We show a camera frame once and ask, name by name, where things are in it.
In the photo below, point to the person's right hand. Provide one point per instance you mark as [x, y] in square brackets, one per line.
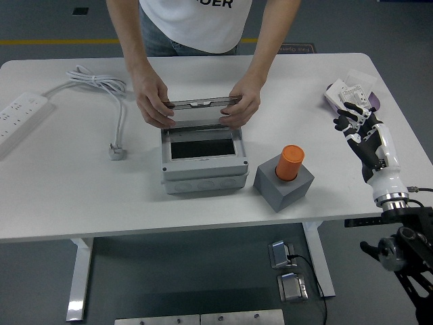
[152, 98]

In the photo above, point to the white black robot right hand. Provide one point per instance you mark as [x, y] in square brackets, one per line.
[385, 176]

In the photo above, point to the person's left hand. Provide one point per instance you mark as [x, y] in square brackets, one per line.
[247, 101]

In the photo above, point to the smoky transparent box lid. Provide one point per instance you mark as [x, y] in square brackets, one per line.
[199, 115]

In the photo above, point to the orange cylinder battery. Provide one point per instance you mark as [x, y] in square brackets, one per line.
[289, 162]

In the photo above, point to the grey electrical junction box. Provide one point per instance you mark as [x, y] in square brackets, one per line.
[203, 172]

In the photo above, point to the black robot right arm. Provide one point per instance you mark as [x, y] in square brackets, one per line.
[409, 237]

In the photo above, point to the person's left forearm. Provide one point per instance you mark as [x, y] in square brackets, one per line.
[270, 37]

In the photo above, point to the person's right forearm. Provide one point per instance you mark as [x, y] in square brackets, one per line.
[128, 34]

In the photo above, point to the silver floor socket box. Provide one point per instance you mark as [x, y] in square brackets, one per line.
[291, 287]
[279, 254]

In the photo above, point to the black table control panel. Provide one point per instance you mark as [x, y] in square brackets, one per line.
[362, 222]

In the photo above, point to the purple plastic tray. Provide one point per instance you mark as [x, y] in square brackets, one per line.
[373, 100]

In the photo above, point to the dark floor sign mat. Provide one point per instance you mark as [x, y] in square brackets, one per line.
[304, 49]

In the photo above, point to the white printed socket panel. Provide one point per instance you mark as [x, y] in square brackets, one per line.
[355, 96]

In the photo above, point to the person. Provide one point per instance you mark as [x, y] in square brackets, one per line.
[196, 23]

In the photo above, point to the grey cube holder block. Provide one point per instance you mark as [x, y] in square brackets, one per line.
[277, 194]

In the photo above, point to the white square cover plate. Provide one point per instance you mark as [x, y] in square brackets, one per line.
[362, 79]

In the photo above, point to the black square floor hatch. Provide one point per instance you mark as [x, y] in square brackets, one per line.
[80, 11]

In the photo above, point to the white power strip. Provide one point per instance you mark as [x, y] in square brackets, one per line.
[17, 115]

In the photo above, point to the grey metal base plate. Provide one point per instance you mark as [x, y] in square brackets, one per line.
[242, 317]
[155, 320]

